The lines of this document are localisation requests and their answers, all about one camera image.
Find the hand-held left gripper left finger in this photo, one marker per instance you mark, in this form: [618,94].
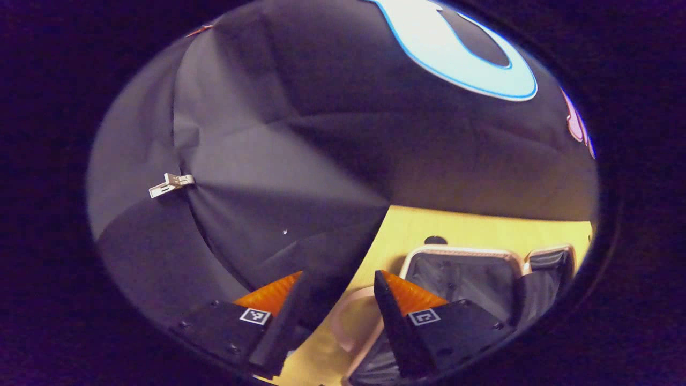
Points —
[270,343]

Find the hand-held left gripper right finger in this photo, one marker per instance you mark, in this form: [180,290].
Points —
[396,338]

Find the beige pink scalloped suitcase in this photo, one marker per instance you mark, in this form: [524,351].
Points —
[461,273]

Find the silver metal clip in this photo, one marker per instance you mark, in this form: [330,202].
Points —
[171,184]

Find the black backdrop cloth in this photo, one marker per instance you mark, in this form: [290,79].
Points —
[268,134]

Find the small copper clip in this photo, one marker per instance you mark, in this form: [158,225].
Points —
[199,30]

